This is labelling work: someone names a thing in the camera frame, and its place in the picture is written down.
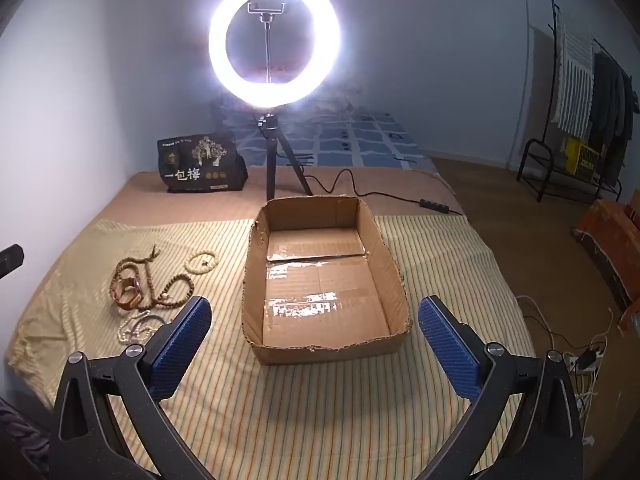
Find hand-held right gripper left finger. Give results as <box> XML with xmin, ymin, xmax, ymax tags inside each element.
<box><xmin>48</xmin><ymin>295</ymin><xmax>213</xmax><ymax>480</ymax></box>

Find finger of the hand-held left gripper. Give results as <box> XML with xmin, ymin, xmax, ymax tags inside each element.
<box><xmin>0</xmin><ymin>244</ymin><xmax>25</xmax><ymax>277</ymax></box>

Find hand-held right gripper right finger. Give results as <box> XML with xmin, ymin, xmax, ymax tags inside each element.
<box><xmin>417</xmin><ymin>295</ymin><xmax>587</xmax><ymax>480</ymax></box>

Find thin dark bangle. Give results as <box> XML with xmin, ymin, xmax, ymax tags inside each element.
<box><xmin>135</xmin><ymin>312</ymin><xmax>173</xmax><ymax>341</ymax></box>

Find brown bead bracelet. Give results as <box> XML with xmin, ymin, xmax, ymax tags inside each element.
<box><xmin>116</xmin><ymin>310</ymin><xmax>156</xmax><ymax>346</ymax></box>

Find long wooden bead necklace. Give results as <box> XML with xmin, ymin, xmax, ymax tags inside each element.
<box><xmin>109</xmin><ymin>245</ymin><xmax>196</xmax><ymax>311</ymax></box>

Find cardboard box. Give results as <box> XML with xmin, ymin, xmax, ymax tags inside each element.
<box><xmin>241</xmin><ymin>195</ymin><xmax>412</xmax><ymax>367</ymax></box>

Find yellow striped cloth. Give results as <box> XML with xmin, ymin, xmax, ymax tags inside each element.
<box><xmin>5</xmin><ymin>215</ymin><xmax>538</xmax><ymax>480</ymax></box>

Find white power strip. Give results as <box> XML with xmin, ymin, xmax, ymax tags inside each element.
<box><xmin>562</xmin><ymin>345</ymin><xmax>606</xmax><ymax>376</ymax></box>

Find tan bed sheet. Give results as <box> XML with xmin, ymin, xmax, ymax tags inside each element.
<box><xmin>85</xmin><ymin>165</ymin><xmax>466</xmax><ymax>226</ymax></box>

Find dark striped cloth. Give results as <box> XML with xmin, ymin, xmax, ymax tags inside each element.
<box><xmin>0</xmin><ymin>400</ymin><xmax>51</xmax><ymax>480</ymax></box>

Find black printed gift box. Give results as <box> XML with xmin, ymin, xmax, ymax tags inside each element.
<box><xmin>156</xmin><ymin>131</ymin><xmax>249</xmax><ymax>195</ymax></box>

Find orange cloth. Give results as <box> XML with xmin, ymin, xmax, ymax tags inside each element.
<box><xmin>572</xmin><ymin>199</ymin><xmax>640</xmax><ymax>331</ymax></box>

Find black tripod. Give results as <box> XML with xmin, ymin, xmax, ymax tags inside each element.
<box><xmin>255</xmin><ymin>114</ymin><xmax>315</xmax><ymax>203</ymax></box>

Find blue checked bedding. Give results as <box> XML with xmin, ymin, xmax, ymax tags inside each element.
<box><xmin>220</xmin><ymin>107</ymin><xmax>436</xmax><ymax>171</ymax></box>

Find yellow box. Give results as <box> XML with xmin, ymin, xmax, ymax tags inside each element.
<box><xmin>565</xmin><ymin>137</ymin><xmax>608</xmax><ymax>181</ymax></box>

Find dark hanging clothes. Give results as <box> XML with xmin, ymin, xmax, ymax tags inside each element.
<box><xmin>587</xmin><ymin>52</ymin><xmax>638</xmax><ymax>186</ymax></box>

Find striped hanging towel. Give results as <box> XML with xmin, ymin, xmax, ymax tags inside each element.
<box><xmin>552</xmin><ymin>10</ymin><xmax>597</xmax><ymax>136</ymax></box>

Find phone holder clamp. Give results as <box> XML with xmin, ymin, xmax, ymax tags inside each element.
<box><xmin>247</xmin><ymin>2</ymin><xmax>287</xmax><ymax>83</ymax></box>

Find black clothes rack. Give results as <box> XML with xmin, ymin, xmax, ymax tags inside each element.
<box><xmin>515</xmin><ymin>0</ymin><xmax>626</xmax><ymax>206</ymax></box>

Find cream bead bracelet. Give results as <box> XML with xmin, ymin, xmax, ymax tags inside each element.
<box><xmin>182</xmin><ymin>251</ymin><xmax>221</xmax><ymax>276</ymax></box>

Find white cables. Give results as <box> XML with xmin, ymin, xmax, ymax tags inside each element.
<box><xmin>515</xmin><ymin>295</ymin><xmax>616</xmax><ymax>411</ymax></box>

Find black cable with switch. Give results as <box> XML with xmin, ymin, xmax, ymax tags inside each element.
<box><xmin>300</xmin><ymin>169</ymin><xmax>466</xmax><ymax>217</ymax></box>

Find round ring light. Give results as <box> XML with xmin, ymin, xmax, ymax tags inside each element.
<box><xmin>207</xmin><ymin>0</ymin><xmax>343</xmax><ymax>110</ymax></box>

